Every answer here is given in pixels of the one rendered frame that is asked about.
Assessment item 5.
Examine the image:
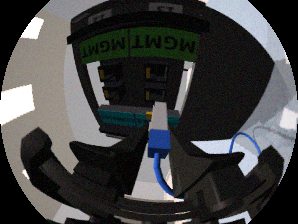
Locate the blue cable with plug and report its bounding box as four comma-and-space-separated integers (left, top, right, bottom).
146, 101, 261, 197

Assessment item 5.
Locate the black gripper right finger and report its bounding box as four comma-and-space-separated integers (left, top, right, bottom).
168, 125, 245, 198

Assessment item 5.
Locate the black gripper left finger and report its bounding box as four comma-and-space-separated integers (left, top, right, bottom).
69, 124, 149, 196

